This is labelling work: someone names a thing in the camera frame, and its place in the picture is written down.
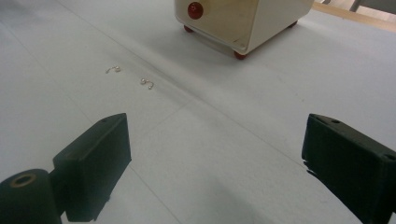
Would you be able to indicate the cream jewelry box red knob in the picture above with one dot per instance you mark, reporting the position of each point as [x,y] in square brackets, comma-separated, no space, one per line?
[249,21]

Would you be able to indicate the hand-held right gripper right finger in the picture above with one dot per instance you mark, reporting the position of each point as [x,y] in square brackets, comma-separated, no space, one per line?
[351,161]

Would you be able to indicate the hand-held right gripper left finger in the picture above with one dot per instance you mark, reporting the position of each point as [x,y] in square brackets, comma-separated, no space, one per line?
[93,168]

